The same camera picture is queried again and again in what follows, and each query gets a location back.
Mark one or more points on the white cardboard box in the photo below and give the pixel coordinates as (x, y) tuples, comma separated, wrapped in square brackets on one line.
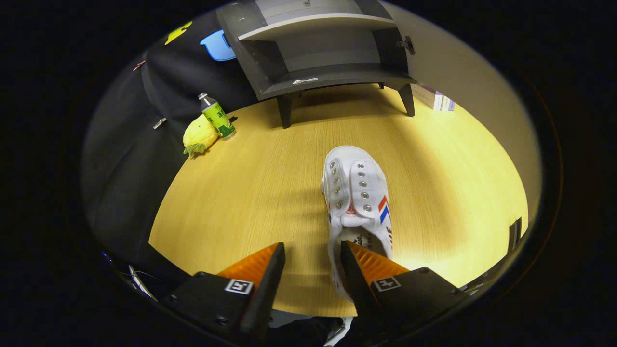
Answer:
[(426, 95)]

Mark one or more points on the white canvas shoe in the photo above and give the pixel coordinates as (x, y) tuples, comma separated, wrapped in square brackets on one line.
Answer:
[(359, 183)]

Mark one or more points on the silver clip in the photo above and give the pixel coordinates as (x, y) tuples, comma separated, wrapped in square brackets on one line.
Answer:
[(159, 123)]

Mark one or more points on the yellow plush toy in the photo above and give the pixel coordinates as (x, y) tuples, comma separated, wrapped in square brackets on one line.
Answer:
[(198, 137)]

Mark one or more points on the person's dark clothing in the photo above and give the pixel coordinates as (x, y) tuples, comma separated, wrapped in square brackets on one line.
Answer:
[(301, 333)]

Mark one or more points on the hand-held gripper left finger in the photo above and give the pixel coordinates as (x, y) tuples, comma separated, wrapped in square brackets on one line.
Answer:
[(267, 294)]

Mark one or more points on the pink clip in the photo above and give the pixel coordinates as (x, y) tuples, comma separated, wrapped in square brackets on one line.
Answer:
[(139, 65)]

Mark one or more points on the green drink bottle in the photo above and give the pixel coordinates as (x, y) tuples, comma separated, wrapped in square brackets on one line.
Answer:
[(218, 118)]

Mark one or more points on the black backdrop cloth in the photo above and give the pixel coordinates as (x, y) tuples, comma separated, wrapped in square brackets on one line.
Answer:
[(125, 159)]

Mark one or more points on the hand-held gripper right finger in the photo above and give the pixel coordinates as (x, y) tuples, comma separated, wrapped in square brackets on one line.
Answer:
[(356, 284)]

